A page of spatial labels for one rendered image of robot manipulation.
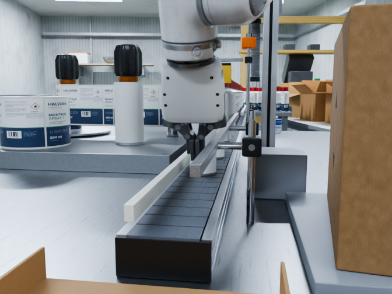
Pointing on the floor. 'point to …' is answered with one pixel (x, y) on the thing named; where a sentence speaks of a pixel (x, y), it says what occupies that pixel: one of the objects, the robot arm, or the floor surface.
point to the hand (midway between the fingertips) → (195, 147)
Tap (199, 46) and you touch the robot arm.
